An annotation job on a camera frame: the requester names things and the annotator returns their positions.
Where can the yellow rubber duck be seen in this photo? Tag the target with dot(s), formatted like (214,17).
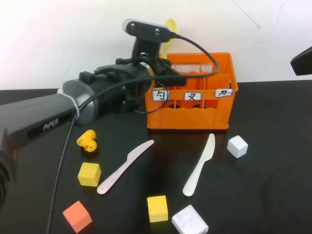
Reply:
(89,141)

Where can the yellow plastic spoon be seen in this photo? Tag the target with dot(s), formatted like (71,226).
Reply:
(171,25)

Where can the white label fork character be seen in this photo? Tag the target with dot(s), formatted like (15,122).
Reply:
(193,96)

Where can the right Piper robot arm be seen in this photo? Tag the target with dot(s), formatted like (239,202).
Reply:
(303,63)

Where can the pale pink plastic knife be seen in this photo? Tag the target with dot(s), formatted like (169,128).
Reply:
(109,182)

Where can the yellow foam cube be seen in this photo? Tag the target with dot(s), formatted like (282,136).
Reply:
(89,174)
(158,209)

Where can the cream white plastic knife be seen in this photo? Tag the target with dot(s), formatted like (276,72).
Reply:
(195,175)

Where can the white zip tie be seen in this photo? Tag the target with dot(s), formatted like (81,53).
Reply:
(75,107)

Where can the white label spoon character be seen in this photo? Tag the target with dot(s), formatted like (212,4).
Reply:
(161,95)

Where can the white label knife character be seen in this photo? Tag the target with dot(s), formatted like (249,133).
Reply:
(224,93)

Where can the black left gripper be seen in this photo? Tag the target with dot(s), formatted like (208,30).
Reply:
(147,78)

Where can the salmon orange foam cube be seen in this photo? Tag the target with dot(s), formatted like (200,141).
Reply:
(77,217)

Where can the large white foam cube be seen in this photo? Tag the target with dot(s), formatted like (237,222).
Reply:
(189,220)

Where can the small white foam cube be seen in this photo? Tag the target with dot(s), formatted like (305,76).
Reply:
(237,147)

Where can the orange plastic cutlery holder crate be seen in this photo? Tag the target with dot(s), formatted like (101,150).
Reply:
(190,119)

